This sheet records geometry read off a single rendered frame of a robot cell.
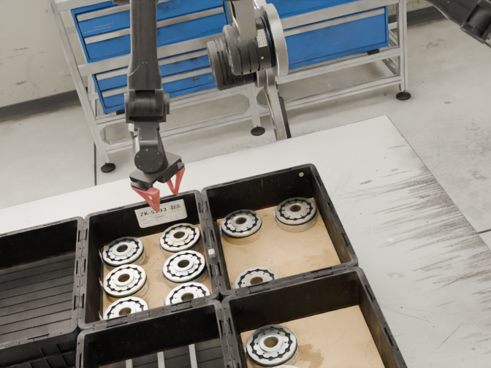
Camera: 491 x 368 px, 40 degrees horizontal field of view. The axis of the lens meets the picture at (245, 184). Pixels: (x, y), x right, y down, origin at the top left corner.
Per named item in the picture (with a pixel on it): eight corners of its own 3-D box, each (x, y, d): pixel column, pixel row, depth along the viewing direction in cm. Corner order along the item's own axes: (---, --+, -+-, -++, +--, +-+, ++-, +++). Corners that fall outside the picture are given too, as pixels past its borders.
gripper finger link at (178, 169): (193, 192, 149) (183, 158, 143) (172, 211, 144) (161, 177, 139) (170, 184, 152) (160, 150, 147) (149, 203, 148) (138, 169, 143)
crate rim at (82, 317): (86, 221, 172) (83, 214, 170) (201, 195, 173) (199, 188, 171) (80, 338, 139) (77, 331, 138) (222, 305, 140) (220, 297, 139)
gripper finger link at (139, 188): (183, 201, 147) (172, 167, 141) (161, 221, 142) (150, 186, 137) (160, 193, 150) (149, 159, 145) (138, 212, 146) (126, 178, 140)
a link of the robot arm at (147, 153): (168, 89, 134) (124, 90, 132) (174, 117, 125) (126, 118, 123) (167, 140, 141) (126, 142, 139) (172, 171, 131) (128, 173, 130)
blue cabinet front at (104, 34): (104, 112, 344) (69, 9, 311) (240, 80, 348) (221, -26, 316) (104, 115, 341) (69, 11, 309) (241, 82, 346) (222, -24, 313)
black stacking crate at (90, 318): (98, 249, 177) (85, 216, 170) (207, 224, 178) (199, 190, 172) (95, 367, 145) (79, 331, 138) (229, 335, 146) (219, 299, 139)
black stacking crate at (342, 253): (209, 223, 178) (200, 190, 172) (317, 198, 179) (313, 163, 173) (231, 334, 146) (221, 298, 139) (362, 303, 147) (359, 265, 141)
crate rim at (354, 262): (201, 195, 173) (199, 188, 171) (314, 169, 174) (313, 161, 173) (222, 304, 140) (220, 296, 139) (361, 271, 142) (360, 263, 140)
